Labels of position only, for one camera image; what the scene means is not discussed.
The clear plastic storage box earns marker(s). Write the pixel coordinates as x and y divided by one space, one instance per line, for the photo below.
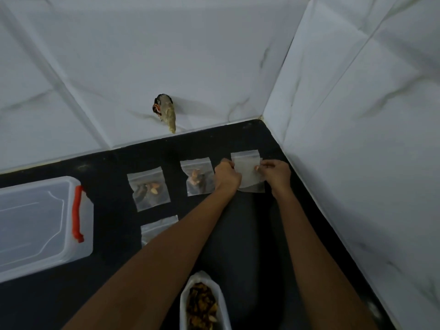
37 226

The person's left forearm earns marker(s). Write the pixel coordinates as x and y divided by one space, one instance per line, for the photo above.
165 261

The person's right hand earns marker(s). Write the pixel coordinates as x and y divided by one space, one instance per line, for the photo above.
277 176

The person's right fingers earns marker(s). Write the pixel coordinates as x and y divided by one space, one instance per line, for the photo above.
267 164

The clear zip bag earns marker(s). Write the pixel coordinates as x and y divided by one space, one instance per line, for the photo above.
248 175

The person's right forearm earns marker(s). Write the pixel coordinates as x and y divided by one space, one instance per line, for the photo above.
312 264

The person's left hand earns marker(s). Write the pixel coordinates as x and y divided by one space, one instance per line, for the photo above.
227 177

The person's left fingers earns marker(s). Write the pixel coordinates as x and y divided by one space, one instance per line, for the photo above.
226 163

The red box latch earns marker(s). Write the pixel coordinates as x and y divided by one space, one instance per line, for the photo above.
77 216

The large open bag of nuts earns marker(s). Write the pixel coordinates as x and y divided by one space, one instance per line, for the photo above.
202 304

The small zip bag with nuts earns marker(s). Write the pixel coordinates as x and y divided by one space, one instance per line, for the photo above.
148 190
154 229
197 178

